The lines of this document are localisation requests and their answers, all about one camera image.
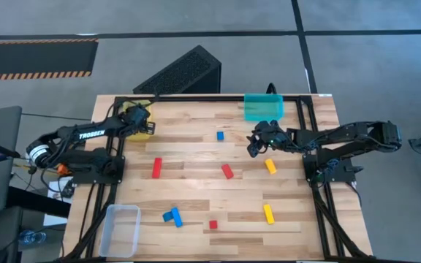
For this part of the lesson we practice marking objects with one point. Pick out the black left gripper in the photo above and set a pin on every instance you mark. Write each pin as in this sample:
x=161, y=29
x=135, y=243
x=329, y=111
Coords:
x=137, y=116

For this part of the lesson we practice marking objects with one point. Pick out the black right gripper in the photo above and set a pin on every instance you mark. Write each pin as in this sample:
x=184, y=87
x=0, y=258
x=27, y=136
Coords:
x=274, y=137

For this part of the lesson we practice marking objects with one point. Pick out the yellow wooden block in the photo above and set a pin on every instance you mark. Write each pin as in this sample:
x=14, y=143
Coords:
x=270, y=166
x=268, y=214

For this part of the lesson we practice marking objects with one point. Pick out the long red wooden block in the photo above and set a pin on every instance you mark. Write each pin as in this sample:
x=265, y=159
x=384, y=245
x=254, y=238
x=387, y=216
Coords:
x=156, y=167

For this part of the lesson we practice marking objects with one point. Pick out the small red wooden cube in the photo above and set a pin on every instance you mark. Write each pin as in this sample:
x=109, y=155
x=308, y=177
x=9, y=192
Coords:
x=213, y=224

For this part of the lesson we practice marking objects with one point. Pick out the long light blue block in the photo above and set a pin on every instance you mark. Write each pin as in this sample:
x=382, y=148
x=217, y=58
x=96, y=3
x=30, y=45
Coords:
x=177, y=218

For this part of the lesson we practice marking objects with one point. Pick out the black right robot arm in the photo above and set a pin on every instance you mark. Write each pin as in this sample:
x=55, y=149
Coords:
x=342, y=136

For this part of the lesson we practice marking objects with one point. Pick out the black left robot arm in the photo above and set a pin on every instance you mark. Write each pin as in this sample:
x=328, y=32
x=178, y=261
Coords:
x=91, y=133

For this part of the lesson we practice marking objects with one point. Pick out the yellow plastic bin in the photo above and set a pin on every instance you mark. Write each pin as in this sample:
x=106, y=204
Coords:
x=137, y=138

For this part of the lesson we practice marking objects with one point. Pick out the small blue wooden block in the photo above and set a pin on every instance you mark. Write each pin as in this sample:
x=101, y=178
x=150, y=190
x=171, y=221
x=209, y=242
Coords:
x=220, y=136

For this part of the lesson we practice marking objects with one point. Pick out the teal plastic bin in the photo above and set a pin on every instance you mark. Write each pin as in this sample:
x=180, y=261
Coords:
x=263, y=107

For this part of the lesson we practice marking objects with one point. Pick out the black perforated computer tower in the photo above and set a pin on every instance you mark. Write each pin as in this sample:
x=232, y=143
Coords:
x=181, y=71

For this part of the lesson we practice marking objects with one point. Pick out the dark blue wooden block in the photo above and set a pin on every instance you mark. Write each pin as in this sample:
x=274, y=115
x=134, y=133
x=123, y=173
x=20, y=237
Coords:
x=166, y=217

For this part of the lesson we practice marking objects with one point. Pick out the orange connector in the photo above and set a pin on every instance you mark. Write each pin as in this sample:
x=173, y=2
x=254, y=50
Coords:
x=62, y=169

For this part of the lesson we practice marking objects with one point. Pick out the small black device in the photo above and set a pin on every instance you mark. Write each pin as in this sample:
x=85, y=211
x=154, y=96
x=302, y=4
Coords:
x=66, y=188

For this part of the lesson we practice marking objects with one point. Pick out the clear plastic bin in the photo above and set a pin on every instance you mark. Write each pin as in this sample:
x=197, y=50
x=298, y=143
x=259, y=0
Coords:
x=120, y=232

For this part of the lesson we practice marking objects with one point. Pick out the white paper sheet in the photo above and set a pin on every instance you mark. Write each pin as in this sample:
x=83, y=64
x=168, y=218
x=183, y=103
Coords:
x=55, y=212

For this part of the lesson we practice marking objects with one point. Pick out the black desk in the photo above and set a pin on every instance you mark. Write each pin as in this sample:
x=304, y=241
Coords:
x=38, y=201

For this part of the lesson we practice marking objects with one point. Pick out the black hazard-striped floor mat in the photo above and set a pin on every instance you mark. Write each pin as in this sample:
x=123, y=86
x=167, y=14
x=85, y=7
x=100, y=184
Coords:
x=35, y=56

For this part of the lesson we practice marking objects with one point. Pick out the clear water bottle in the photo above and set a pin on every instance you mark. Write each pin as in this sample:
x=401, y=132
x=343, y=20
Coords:
x=31, y=237

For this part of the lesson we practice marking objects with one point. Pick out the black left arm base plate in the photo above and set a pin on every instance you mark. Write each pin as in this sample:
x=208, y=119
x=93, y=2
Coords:
x=86, y=179

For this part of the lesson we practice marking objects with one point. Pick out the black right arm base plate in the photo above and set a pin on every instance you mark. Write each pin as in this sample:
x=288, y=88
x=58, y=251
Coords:
x=342, y=172

